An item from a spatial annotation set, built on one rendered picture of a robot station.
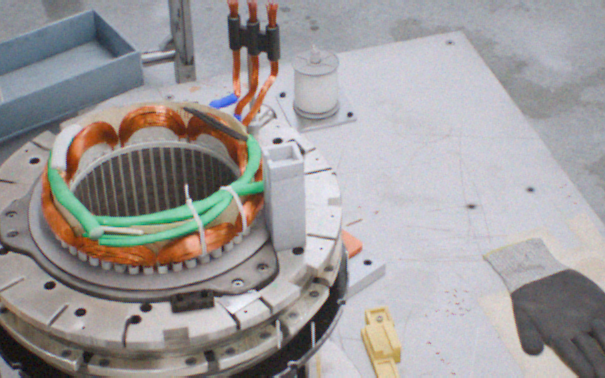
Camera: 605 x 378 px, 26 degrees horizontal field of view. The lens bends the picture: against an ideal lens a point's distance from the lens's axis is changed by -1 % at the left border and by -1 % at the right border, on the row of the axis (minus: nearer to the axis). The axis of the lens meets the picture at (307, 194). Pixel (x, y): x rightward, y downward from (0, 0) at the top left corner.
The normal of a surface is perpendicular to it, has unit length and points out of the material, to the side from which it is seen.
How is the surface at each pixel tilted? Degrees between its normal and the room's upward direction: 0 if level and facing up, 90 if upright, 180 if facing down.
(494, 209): 0
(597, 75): 0
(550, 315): 10
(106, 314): 0
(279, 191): 90
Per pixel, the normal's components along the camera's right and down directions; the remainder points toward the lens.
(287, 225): 0.28, 0.61
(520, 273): -0.11, -0.84
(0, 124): 0.56, 0.52
